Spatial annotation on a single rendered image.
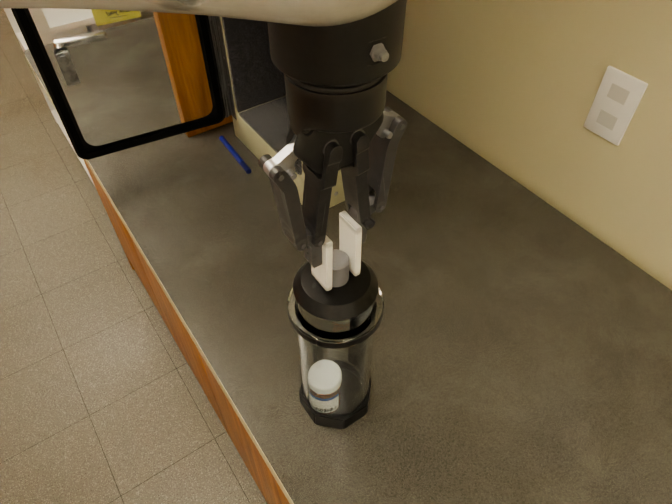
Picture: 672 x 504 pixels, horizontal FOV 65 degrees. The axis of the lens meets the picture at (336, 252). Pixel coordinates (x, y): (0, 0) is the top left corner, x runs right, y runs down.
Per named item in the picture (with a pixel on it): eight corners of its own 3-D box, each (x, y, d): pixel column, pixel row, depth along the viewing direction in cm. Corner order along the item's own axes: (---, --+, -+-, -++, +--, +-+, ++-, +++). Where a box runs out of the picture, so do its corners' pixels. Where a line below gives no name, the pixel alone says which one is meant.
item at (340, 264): (346, 254, 62) (346, 214, 57) (394, 306, 57) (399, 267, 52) (278, 289, 59) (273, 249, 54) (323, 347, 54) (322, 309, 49)
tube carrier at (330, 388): (345, 346, 79) (347, 250, 63) (389, 401, 73) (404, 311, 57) (283, 382, 75) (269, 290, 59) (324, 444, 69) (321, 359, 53)
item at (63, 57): (81, 84, 91) (68, 53, 87) (67, 87, 91) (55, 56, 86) (79, 79, 93) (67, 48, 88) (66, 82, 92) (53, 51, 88)
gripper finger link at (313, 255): (322, 227, 47) (294, 240, 46) (322, 264, 51) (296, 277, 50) (313, 217, 48) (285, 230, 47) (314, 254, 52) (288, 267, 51)
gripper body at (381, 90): (353, 25, 41) (351, 126, 48) (258, 54, 38) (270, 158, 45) (415, 64, 37) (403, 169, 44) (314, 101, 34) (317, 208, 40)
